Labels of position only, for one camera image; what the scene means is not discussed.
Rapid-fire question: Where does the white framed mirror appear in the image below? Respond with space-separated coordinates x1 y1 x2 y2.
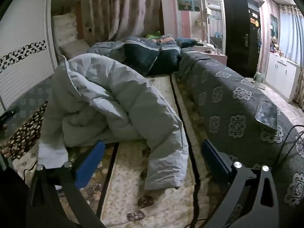
205 0 225 53

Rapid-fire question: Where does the light grey puffer jacket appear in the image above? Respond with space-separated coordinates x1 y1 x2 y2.
38 52 189 190

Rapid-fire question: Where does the white slatted wardrobe door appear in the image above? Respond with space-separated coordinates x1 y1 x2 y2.
0 0 55 114

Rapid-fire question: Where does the beige pillow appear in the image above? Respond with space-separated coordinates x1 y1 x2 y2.
58 39 91 60

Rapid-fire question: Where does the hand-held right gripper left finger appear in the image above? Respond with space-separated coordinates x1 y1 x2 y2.
25 140 106 228

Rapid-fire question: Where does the grey patterned bed surround cover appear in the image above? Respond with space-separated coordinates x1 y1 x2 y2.
5 49 304 228

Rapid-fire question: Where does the white cabinet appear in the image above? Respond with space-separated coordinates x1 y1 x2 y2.
265 52 301 102

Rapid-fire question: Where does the small wall poster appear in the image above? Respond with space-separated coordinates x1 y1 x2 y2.
269 14 279 40

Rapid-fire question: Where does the clear plastic packet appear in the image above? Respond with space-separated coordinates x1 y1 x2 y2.
255 100 278 130

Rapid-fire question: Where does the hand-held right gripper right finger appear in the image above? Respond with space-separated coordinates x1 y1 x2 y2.
201 139 281 228

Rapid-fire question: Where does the black cable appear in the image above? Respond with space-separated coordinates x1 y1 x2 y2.
277 124 304 162

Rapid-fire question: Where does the black door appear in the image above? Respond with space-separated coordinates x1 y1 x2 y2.
223 0 261 78

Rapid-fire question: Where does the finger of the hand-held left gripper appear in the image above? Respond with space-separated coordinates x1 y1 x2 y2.
0 106 20 125

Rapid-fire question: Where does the cream folded bedding stack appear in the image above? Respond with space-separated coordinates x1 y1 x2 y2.
52 13 78 45

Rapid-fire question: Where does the floral bed blanket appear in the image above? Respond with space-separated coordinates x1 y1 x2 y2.
0 74 228 228

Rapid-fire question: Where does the dark cloth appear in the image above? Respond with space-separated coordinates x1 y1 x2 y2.
0 164 31 228

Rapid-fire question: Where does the colourful printed cloth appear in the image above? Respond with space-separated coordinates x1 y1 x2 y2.
158 34 180 47

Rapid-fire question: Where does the striped window curtain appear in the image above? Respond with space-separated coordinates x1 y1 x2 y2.
278 3 304 67

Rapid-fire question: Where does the dark blue striped quilt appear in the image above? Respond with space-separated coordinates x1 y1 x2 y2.
123 36 183 77

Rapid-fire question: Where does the pink dressing table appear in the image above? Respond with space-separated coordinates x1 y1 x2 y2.
192 45 228 65

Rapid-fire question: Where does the beige patterned curtain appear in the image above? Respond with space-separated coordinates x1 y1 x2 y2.
79 0 165 42

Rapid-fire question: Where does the green plush toy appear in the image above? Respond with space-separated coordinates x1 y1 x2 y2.
145 30 162 40

